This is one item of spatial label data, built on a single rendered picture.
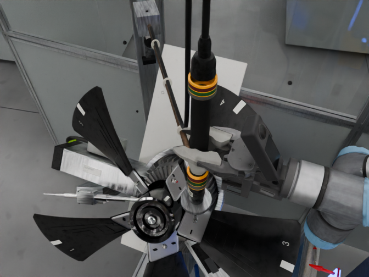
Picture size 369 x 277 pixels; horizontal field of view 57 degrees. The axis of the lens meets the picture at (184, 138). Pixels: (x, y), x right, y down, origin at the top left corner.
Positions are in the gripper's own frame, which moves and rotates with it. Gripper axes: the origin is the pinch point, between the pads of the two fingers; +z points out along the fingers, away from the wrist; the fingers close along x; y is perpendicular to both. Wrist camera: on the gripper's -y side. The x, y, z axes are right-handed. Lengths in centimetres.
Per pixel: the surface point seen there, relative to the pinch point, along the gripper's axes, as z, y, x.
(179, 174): 4.0, 24.6, 7.2
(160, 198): 5.8, 24.2, -0.9
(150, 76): 36, 42, 56
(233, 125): -5.8, 10.9, 16.1
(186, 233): -2.1, 31.8, -3.8
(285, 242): -25.4, 32.6, 3.1
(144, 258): 31, 144, 20
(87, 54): 76, 52, 70
